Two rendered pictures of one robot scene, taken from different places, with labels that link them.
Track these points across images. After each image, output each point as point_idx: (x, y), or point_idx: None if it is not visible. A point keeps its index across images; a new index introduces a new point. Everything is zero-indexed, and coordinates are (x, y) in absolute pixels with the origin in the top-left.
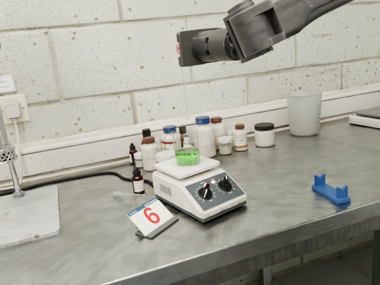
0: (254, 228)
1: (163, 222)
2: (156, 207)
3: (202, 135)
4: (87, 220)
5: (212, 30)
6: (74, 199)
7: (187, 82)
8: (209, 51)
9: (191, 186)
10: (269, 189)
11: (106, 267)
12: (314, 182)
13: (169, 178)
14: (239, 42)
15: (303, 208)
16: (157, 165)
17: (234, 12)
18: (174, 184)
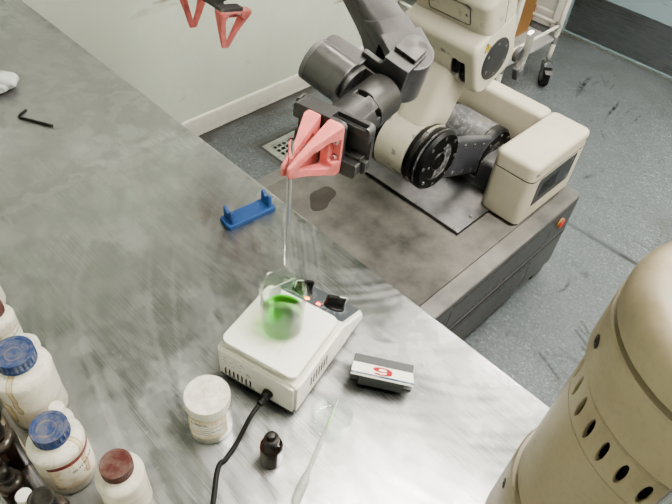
0: (352, 272)
1: (374, 365)
2: (364, 369)
3: (54, 370)
4: (399, 488)
5: (362, 97)
6: None
7: None
8: (380, 124)
9: (334, 316)
10: (238, 271)
11: (484, 388)
12: (232, 221)
13: (323, 347)
14: (416, 88)
15: (292, 236)
16: (300, 368)
17: (423, 58)
18: (334, 338)
